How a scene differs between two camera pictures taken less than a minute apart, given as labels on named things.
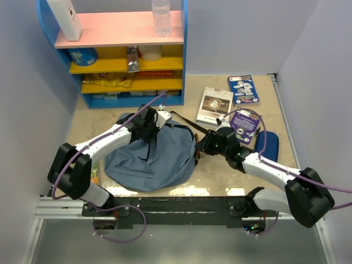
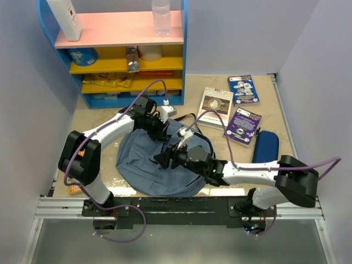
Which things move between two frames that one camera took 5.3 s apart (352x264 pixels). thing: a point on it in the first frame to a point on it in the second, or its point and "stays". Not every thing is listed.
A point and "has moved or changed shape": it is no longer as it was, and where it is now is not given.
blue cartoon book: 243,89 stays
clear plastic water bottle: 161,17 stays
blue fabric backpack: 163,162 has moved or changed shape
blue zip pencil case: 271,149 stays
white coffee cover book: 214,103 stays
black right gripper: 204,144 to 164,158
